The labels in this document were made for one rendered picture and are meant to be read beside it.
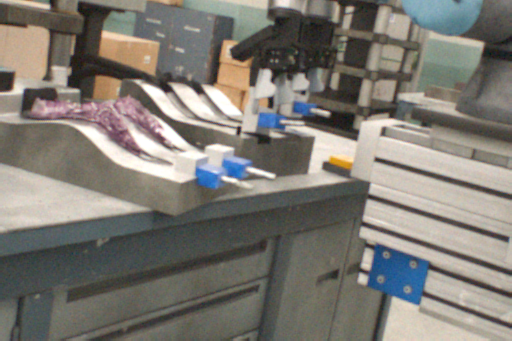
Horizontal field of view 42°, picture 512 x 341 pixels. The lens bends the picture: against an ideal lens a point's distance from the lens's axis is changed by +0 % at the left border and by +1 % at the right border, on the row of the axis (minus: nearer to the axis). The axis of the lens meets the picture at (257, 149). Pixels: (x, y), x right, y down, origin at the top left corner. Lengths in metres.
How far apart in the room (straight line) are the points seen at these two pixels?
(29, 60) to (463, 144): 4.49
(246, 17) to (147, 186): 7.68
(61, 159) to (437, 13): 0.63
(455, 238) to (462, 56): 6.80
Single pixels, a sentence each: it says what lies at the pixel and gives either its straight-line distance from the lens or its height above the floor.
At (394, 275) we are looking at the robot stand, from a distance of 1.11.
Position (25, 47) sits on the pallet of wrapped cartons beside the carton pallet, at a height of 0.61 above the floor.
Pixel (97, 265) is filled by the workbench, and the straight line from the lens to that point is 1.09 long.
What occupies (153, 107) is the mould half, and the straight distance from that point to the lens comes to 1.46.
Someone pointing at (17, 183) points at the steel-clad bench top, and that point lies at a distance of 1.10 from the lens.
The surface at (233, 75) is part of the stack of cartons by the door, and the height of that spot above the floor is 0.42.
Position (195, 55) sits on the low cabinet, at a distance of 8.42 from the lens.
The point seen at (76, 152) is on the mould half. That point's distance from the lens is 1.11.
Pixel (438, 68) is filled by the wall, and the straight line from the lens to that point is 7.83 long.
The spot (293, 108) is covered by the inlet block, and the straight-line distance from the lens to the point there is 1.63.
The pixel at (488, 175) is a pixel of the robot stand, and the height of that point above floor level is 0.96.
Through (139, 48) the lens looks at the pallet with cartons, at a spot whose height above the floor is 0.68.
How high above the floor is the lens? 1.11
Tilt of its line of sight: 11 degrees down
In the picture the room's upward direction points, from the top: 11 degrees clockwise
